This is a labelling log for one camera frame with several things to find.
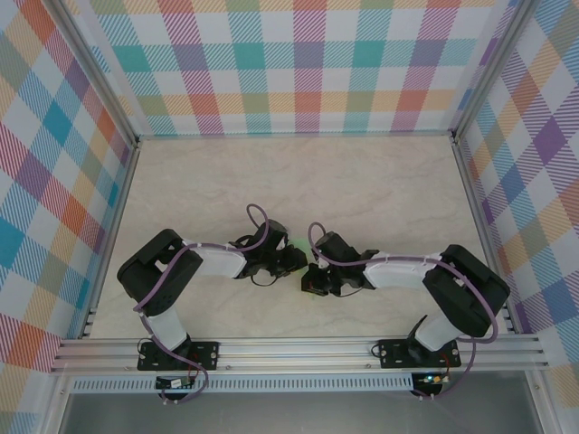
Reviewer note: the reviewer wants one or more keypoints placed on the light green paper sheet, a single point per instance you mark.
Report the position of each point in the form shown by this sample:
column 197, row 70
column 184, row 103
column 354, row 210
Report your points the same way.
column 299, row 242

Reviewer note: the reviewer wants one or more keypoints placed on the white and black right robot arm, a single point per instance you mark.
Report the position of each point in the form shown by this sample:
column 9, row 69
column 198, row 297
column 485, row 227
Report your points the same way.
column 393, row 273

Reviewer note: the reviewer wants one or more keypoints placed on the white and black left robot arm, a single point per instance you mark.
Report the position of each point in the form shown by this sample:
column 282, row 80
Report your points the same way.
column 221, row 264

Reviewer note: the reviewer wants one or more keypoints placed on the right small circuit board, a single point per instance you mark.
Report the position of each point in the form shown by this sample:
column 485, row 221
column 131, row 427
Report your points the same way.
column 432, row 379

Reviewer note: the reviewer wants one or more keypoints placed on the small circuit board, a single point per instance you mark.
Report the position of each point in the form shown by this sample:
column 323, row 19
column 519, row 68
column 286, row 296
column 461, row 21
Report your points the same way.
column 174, row 383
column 432, row 379

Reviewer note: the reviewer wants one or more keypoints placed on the left small circuit board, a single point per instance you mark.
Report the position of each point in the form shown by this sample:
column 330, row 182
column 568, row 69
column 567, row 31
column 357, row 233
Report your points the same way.
column 174, row 383

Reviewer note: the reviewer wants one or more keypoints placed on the aluminium mounting rail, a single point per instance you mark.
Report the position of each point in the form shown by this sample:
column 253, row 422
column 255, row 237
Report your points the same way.
column 294, row 355

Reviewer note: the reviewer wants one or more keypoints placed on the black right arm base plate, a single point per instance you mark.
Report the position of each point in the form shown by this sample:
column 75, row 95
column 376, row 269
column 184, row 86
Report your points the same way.
column 398, row 352

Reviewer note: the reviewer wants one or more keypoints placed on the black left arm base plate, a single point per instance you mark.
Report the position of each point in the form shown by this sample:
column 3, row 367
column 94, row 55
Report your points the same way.
column 203, row 348

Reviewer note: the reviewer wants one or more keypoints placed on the aluminium frame crossbar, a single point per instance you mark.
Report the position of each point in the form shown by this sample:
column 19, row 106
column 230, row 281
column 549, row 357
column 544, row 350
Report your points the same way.
column 294, row 134

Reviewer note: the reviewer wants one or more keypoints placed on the aluminium side rail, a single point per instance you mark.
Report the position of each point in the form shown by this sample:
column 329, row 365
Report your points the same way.
column 113, row 226
column 480, row 226

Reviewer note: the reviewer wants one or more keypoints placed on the aluminium frame leg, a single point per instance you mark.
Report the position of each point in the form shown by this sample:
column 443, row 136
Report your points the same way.
column 56, row 407
column 540, row 402

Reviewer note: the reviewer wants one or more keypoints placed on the aluminium frame post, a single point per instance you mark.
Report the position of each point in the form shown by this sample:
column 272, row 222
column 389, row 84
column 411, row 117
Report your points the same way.
column 493, row 68
column 95, row 77

